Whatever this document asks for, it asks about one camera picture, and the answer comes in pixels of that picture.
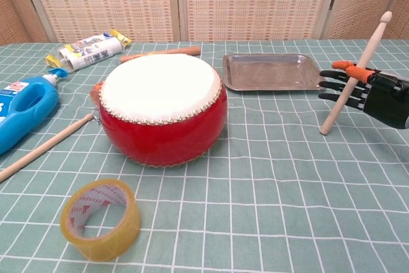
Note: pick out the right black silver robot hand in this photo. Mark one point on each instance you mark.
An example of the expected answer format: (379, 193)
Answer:
(386, 100)

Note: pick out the wooden drumstick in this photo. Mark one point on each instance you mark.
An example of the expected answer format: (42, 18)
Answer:
(370, 49)
(48, 148)

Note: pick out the rectangular steel tray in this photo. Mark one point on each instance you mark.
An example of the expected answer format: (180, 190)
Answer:
(268, 73)

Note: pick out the red drum with white skin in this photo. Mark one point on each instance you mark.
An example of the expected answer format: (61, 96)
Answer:
(159, 126)

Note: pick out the green checked tablecloth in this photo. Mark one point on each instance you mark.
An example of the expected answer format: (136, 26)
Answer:
(287, 190)

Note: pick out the wooden rolling pin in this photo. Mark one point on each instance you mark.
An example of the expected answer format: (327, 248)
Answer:
(179, 51)

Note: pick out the orange yellow snack pouch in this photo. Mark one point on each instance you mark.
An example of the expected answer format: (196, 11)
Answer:
(95, 92)

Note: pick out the white yellow snack package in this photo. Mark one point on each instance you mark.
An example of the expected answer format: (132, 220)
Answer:
(89, 50)

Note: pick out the clear packing tape roll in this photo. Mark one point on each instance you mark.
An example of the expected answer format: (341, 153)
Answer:
(105, 250)

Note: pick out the blue pump detergent bottle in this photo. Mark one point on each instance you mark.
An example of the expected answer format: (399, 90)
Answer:
(19, 116)

